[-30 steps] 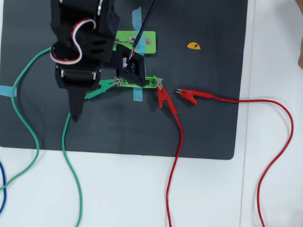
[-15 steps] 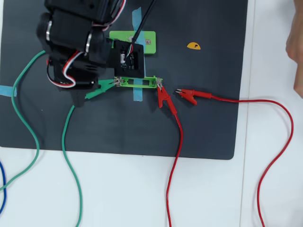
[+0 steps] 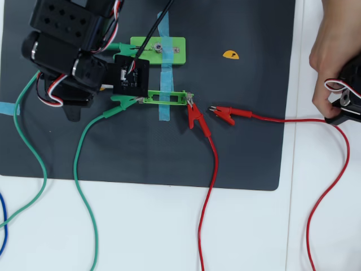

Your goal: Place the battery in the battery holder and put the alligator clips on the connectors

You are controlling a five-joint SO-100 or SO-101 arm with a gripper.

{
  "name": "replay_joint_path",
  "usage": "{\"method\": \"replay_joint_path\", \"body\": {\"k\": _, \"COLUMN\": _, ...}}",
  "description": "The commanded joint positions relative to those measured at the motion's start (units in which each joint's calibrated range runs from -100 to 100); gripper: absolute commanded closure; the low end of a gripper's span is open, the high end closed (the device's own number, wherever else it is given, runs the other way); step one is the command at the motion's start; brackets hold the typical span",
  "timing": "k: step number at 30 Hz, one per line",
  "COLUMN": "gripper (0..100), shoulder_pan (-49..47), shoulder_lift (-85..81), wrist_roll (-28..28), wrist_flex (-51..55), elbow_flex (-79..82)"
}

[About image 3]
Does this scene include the black leader arm handle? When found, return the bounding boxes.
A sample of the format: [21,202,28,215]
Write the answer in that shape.
[323,55,361,126]

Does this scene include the green test lead cable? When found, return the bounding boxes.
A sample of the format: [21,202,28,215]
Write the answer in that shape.
[72,114,107,271]
[0,70,49,229]

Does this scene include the green alligator clip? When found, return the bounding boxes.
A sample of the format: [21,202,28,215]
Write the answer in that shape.
[102,94,142,119]
[104,42,143,59]

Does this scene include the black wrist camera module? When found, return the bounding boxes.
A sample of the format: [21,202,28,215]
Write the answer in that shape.
[112,54,151,97]

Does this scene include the blue cable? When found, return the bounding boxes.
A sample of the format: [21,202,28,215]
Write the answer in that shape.
[0,192,8,255]

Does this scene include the green battery holder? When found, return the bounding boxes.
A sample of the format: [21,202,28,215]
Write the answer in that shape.
[136,89,195,107]

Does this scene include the blue masking tape strip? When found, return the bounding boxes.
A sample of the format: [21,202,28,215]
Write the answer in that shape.
[157,10,173,68]
[0,101,21,116]
[159,70,173,122]

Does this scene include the bare human hand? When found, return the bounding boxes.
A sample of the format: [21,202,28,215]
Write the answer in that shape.
[309,0,361,119]

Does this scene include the red white black servo wires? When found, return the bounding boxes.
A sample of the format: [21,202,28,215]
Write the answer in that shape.
[36,72,68,107]
[93,0,124,54]

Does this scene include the red test lead cable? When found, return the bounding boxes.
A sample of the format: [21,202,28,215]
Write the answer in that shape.
[250,112,351,271]
[197,135,219,271]

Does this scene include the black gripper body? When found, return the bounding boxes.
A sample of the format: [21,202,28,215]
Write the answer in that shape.
[38,53,107,108]

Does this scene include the black camera cable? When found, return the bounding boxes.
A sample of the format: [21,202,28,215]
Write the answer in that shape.
[132,0,175,74]

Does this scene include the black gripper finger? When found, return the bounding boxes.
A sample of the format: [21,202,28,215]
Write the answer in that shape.
[63,104,86,123]

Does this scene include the green connector block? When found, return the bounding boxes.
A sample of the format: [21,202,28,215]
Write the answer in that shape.
[130,36,187,65]

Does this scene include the dark grey work mat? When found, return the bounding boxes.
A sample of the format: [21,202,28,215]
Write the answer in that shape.
[0,0,296,191]

